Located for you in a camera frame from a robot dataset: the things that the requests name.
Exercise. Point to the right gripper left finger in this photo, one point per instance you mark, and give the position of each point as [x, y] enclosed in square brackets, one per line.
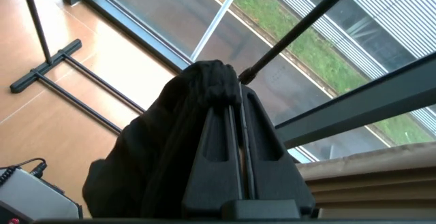
[211, 176]

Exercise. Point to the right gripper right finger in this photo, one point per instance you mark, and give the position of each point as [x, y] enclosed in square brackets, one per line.
[272, 176]

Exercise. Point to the black shorts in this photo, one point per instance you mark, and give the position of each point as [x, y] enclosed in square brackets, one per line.
[143, 156]

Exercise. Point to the black clothes rack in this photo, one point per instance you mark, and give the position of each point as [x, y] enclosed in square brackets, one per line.
[299, 28]

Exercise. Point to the beige curtain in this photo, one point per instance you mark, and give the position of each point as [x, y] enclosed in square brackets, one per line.
[374, 183]

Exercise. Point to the window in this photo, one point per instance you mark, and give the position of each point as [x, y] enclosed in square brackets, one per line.
[170, 9]

